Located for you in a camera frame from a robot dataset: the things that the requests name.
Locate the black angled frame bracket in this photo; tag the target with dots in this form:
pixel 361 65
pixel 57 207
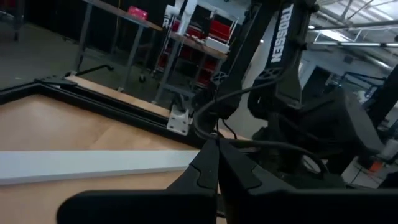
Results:
pixel 93 70

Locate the white raceway cover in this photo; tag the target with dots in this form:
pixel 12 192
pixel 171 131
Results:
pixel 93 165

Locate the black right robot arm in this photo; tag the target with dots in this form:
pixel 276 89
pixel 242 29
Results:
pixel 286 77

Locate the white box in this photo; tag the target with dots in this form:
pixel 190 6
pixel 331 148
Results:
pixel 217 45

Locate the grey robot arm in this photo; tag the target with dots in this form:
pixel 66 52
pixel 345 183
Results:
pixel 188 15

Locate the wooden table with grey legs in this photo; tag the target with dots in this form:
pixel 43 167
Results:
pixel 124 14

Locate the white metal frame bracket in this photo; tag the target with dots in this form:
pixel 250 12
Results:
pixel 178 123

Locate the black table frame rail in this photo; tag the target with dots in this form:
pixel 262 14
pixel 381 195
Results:
pixel 93 101

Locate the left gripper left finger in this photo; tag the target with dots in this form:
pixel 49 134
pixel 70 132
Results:
pixel 192 202

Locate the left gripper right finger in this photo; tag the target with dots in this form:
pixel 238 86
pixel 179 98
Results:
pixel 264 205

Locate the small red box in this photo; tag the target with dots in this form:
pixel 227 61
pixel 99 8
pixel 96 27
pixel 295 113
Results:
pixel 137 12

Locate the red and blue bin rack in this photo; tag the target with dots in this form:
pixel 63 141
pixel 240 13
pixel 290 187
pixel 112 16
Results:
pixel 219 29

